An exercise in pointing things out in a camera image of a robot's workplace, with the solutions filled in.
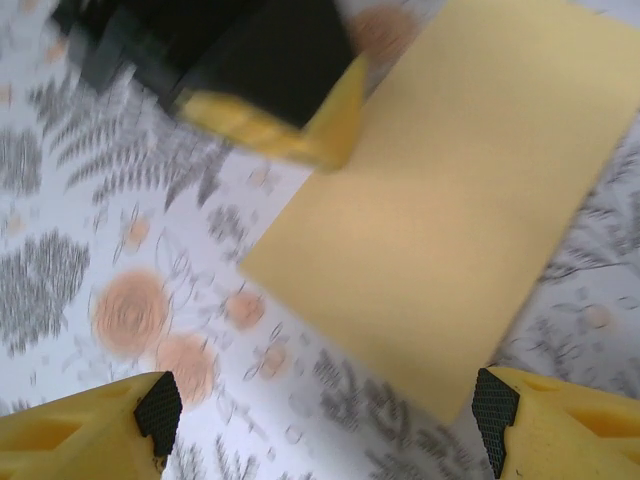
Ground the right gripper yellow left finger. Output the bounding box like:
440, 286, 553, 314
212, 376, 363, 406
0, 371, 182, 480

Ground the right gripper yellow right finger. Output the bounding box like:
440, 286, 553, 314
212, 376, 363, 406
472, 368, 640, 480

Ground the yellow paper sheet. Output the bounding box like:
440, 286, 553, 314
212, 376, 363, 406
239, 0, 640, 426

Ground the floral patterned table cover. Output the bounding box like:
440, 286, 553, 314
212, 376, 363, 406
0, 0, 640, 480

